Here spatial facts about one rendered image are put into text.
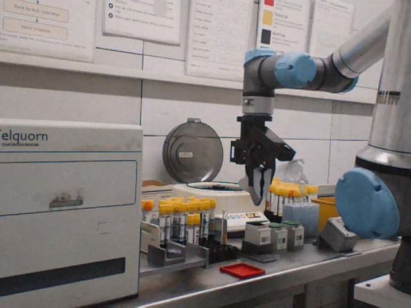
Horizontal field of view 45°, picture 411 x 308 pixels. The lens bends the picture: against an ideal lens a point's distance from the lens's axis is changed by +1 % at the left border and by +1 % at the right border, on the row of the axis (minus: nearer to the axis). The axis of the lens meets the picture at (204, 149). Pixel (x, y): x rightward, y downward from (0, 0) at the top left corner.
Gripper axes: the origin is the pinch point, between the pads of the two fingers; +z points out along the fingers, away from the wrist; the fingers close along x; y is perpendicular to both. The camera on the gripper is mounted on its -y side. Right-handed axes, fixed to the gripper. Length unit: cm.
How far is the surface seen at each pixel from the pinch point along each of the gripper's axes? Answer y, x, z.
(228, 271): -6.3, 15.2, 12.6
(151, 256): -1.6, 31.3, 8.5
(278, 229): -0.4, -6.7, 7.4
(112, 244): -7.4, 43.4, 3.4
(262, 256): -4.2, 2.6, 11.9
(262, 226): -1.5, 0.3, 5.8
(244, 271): -6.9, 11.2, 13.1
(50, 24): 56, 28, -43
